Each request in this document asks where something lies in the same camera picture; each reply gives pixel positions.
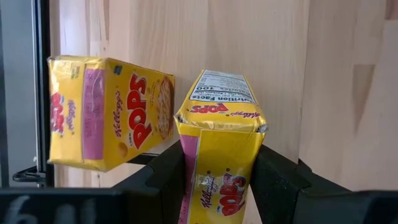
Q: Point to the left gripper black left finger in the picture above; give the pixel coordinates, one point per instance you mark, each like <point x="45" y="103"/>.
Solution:
<point x="161" y="193"/>

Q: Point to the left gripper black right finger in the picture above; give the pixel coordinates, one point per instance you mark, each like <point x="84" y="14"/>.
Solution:
<point x="276" y="186"/>

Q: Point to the yellow Corn Pops cereal box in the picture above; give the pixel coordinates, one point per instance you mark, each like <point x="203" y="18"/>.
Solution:
<point x="109" y="112"/>
<point x="217" y="124"/>

